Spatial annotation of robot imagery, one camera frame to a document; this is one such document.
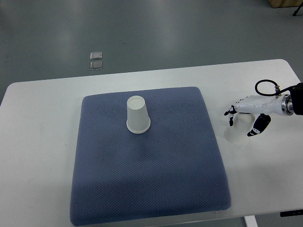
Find black tripod leg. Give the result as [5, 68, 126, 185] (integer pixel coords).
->
[293, 4, 303, 17]

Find upper metal floor plate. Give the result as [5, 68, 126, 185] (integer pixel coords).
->
[90, 52, 102, 60]

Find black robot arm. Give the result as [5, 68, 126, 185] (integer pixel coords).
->
[224, 79, 303, 137]

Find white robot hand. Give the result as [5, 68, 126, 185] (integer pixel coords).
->
[224, 95, 290, 137]

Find white paper cup on mat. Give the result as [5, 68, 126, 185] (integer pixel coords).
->
[126, 96, 151, 134]

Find wooden box corner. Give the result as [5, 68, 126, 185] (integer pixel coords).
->
[267, 0, 302, 8]

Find black looped wrist cable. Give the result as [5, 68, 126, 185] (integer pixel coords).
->
[254, 79, 294, 97]

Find white table leg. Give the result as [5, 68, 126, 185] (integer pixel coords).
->
[244, 216, 258, 227]

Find blue textured cushion mat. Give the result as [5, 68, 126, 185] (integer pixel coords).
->
[70, 87, 231, 226]

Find white paper cup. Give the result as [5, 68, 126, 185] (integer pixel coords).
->
[224, 113, 255, 144]
[126, 96, 151, 134]

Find black table control panel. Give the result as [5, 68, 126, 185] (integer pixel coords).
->
[280, 209, 303, 217]

